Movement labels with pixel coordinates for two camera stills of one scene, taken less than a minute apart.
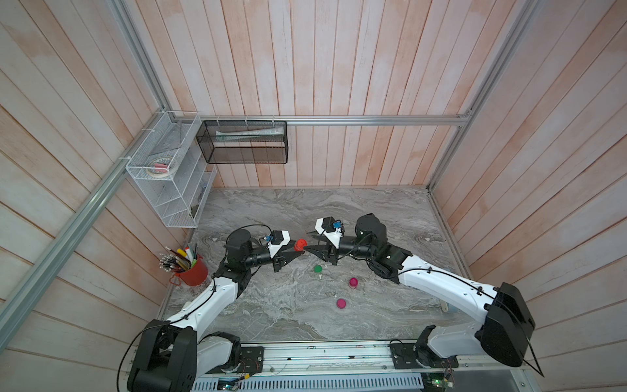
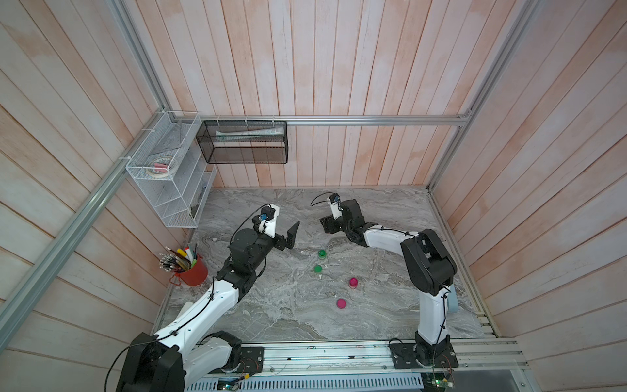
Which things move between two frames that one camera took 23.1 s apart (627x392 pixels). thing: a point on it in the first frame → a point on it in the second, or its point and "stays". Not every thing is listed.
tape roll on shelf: x=158 y=167 stays
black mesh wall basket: x=244 y=141 stays
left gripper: x=284 y=258 → x=289 y=242
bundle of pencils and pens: x=177 y=261 stays
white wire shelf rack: x=173 y=167 stays
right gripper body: x=350 y=248 → x=334 y=225
